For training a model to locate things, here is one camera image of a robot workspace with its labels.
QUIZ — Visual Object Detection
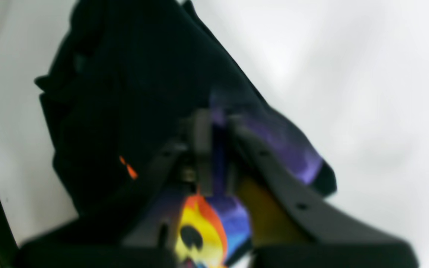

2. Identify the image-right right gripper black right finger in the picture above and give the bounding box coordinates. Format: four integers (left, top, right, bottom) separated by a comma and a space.
228, 114, 419, 268

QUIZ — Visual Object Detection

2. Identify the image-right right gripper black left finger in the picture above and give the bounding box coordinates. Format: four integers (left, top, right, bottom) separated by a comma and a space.
14, 109, 213, 268

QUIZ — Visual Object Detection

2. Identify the black t-shirt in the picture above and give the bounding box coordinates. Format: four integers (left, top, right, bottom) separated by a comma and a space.
35, 0, 337, 247

